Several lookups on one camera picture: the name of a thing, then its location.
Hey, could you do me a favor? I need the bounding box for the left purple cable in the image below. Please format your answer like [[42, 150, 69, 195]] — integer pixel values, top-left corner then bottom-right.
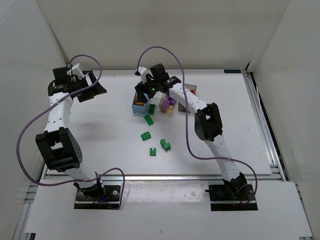
[[16, 54, 126, 210]]

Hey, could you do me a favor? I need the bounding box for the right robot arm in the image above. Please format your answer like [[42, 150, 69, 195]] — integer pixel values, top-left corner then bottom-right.
[[135, 63, 248, 195]]

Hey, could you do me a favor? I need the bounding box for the small green lego cube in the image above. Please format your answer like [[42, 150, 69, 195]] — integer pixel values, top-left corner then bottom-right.
[[160, 139, 167, 147], [163, 143, 171, 151]]

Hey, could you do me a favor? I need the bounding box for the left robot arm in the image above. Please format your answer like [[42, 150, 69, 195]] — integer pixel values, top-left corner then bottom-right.
[[35, 65, 107, 199]]

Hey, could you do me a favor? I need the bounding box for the purple cable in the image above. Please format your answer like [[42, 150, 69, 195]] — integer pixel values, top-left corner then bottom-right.
[[136, 45, 259, 205], [16, 54, 126, 210]]

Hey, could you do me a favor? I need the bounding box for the green lego plate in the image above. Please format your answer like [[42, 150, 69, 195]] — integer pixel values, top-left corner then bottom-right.
[[143, 114, 154, 126], [148, 104, 156, 115]]

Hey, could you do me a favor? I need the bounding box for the yellow lego brick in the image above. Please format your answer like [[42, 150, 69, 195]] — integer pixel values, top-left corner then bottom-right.
[[134, 95, 144, 106]]

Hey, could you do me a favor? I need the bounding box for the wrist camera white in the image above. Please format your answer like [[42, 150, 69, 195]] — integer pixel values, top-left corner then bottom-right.
[[66, 63, 84, 80], [134, 66, 148, 84]]

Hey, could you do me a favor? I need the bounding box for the light blue plastic container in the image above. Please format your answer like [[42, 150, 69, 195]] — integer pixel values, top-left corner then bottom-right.
[[131, 93, 150, 115]]

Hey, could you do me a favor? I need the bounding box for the smoky grey plastic container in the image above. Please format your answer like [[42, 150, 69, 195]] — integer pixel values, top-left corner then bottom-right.
[[178, 83, 197, 113]]

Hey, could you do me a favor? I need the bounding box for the green lego brick bottom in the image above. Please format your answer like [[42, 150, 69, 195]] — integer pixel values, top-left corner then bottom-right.
[[149, 147, 157, 157]]

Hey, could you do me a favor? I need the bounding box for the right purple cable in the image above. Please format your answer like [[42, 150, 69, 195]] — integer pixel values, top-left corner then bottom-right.
[[136, 45, 259, 205]]

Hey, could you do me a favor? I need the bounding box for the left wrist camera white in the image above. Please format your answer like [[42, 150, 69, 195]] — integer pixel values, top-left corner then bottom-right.
[[66, 63, 84, 80]]

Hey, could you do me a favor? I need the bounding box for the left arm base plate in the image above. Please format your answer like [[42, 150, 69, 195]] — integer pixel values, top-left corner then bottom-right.
[[73, 181, 124, 210]]

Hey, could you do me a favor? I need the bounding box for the green lego brick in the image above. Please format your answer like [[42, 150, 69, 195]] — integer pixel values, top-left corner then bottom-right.
[[140, 131, 151, 141], [149, 147, 157, 157]]

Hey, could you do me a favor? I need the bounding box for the purple lego brick with studs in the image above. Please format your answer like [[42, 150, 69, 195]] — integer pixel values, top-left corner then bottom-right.
[[167, 97, 177, 105]]

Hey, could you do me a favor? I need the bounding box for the blue label sticker right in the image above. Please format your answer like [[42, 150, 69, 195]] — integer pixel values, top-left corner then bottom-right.
[[223, 69, 242, 74]]

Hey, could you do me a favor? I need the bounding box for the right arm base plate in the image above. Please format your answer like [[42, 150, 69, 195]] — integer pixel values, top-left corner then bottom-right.
[[205, 184, 258, 212]]

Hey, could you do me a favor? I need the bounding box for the amber transparent plastic container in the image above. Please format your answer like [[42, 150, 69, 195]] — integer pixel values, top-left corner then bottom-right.
[[158, 93, 178, 116]]

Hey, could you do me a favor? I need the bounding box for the aluminium frame rail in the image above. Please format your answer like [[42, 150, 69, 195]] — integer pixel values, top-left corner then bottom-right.
[[43, 168, 284, 182]]

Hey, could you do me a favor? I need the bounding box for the clear plastic container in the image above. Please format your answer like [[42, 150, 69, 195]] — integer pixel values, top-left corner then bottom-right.
[[149, 91, 164, 105]]

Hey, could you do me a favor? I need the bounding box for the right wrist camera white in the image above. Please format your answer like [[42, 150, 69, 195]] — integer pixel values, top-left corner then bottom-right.
[[134, 66, 148, 84]]

